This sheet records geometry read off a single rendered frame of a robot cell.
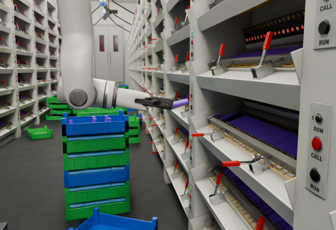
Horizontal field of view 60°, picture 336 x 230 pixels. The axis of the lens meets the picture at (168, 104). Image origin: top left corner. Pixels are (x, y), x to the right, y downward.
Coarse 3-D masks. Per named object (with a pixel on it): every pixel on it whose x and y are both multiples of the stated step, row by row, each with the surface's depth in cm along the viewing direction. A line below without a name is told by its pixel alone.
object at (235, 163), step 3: (252, 156) 60; (255, 159) 60; (222, 162) 59; (225, 162) 59; (228, 162) 59; (231, 162) 59; (234, 162) 59; (237, 162) 59; (240, 162) 59; (243, 162) 59; (246, 162) 59; (249, 162) 59; (252, 162) 60; (225, 165) 59; (228, 165) 59; (231, 165) 59; (234, 165) 59; (237, 165) 59
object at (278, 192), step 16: (208, 112) 104; (224, 112) 105; (272, 112) 83; (288, 112) 75; (208, 128) 100; (208, 144) 90; (224, 144) 81; (224, 160) 77; (240, 160) 68; (240, 176) 68; (256, 176) 58; (272, 176) 56; (288, 176) 54; (256, 192) 60; (272, 192) 51; (288, 192) 44; (272, 208) 54; (288, 208) 46
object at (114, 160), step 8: (80, 152) 152; (128, 152) 140; (64, 160) 131; (72, 160) 132; (80, 160) 134; (88, 160) 135; (96, 160) 136; (104, 160) 137; (112, 160) 138; (120, 160) 139; (128, 160) 140; (64, 168) 132; (72, 168) 133; (80, 168) 134
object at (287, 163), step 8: (216, 120) 97; (232, 128) 83; (224, 136) 84; (232, 136) 82; (240, 136) 75; (248, 136) 73; (240, 144) 74; (248, 144) 71; (256, 144) 67; (264, 144) 65; (248, 152) 68; (264, 152) 63; (272, 152) 60; (280, 152) 59; (272, 160) 60; (280, 160) 56; (288, 160) 55; (296, 160) 54; (272, 168) 57; (280, 168) 55; (288, 168) 54
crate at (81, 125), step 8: (64, 112) 147; (120, 112) 155; (64, 120) 129; (80, 120) 150; (88, 120) 152; (112, 120) 156; (120, 120) 155; (64, 128) 130; (72, 128) 131; (80, 128) 132; (88, 128) 133; (96, 128) 134; (104, 128) 135; (112, 128) 136; (120, 128) 137; (128, 128) 139
